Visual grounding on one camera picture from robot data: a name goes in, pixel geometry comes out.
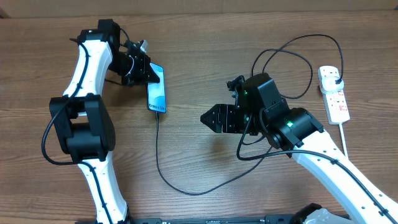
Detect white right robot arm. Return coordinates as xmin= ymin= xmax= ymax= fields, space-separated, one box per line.
xmin=200 ymin=73 xmax=397 ymax=223

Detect black USB charging cable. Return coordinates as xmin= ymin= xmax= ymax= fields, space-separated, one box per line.
xmin=154 ymin=34 xmax=345 ymax=197

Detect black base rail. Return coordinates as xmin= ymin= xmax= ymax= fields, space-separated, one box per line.
xmin=129 ymin=214 xmax=294 ymax=224

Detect white power strip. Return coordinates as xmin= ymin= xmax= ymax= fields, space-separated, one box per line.
xmin=317 ymin=65 xmax=350 ymax=124

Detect Galaxy S24+ smartphone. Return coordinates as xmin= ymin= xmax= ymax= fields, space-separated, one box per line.
xmin=147 ymin=63 xmax=167 ymax=113

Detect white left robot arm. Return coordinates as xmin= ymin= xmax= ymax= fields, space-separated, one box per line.
xmin=41 ymin=19 xmax=167 ymax=223

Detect white charger plug adapter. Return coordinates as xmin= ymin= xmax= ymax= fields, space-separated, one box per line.
xmin=320 ymin=77 xmax=345 ymax=94

